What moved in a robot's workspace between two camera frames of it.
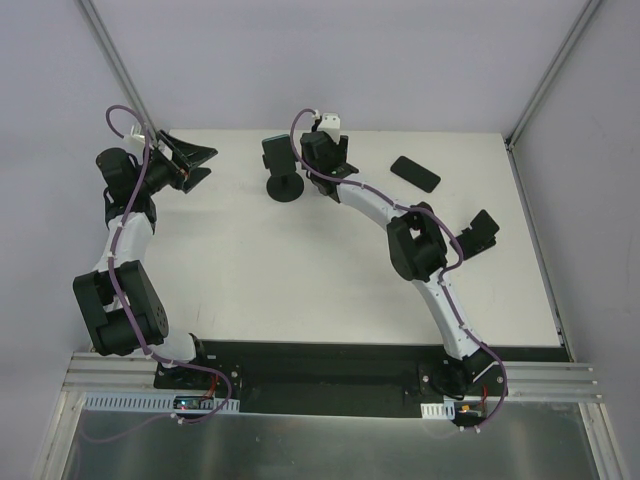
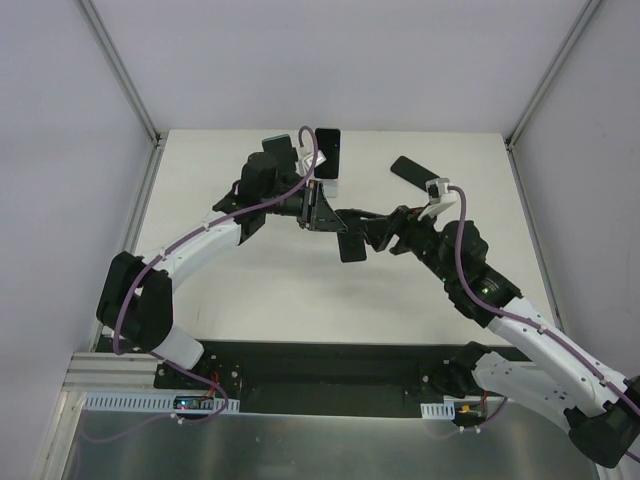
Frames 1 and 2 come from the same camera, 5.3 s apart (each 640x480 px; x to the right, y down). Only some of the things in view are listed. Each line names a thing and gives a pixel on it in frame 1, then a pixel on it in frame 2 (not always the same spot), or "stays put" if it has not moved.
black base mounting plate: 312,378 stays put
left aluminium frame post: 118,63 stays put
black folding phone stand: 478,237 -> 362,227
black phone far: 415,174 stays put
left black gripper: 177,163 -> 310,209
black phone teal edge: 279,154 stays put
